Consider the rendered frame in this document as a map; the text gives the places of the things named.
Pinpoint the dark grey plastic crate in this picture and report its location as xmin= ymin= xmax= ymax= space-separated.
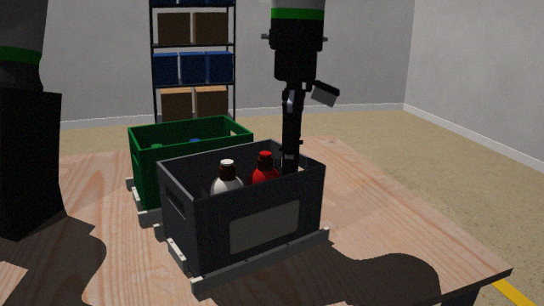
xmin=161 ymin=139 xmax=326 ymax=279

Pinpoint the red bottle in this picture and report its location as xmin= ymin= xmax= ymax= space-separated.
xmin=248 ymin=150 xmax=280 ymax=185

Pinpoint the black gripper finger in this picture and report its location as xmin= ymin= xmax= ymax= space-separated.
xmin=297 ymin=89 xmax=306 ymax=167
xmin=279 ymin=90 xmax=304 ymax=176

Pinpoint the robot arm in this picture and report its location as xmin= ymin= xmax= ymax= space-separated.
xmin=0 ymin=0 xmax=340 ymax=108

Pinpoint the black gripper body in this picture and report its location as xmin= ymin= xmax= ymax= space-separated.
xmin=274 ymin=50 xmax=317 ymax=111

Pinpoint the green crate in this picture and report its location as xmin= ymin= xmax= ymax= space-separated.
xmin=130 ymin=115 xmax=253 ymax=211

